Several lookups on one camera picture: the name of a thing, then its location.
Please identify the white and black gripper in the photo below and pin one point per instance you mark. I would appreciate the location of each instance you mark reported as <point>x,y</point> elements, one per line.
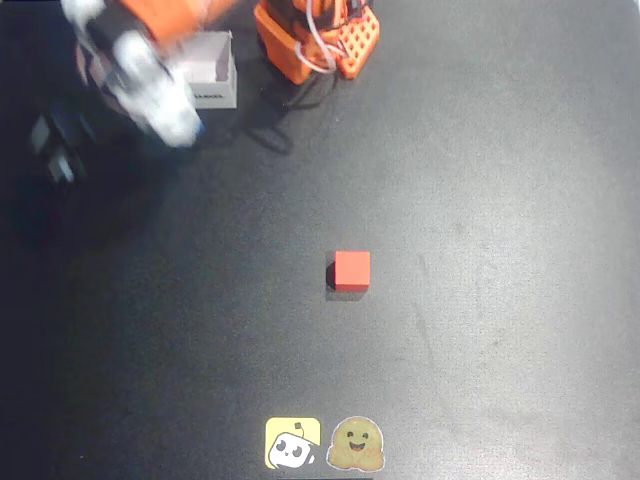
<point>167,116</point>

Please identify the white cardboard box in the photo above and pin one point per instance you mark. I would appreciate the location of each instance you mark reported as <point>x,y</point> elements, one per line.
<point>217,75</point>

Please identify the red cube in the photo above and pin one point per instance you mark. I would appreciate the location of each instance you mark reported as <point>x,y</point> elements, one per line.
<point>352,269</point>

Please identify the yellow robot sticker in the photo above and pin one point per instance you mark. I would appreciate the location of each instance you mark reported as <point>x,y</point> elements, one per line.
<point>292,442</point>

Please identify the smiling face sticker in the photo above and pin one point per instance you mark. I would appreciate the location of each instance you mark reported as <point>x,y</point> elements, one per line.
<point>355,444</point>

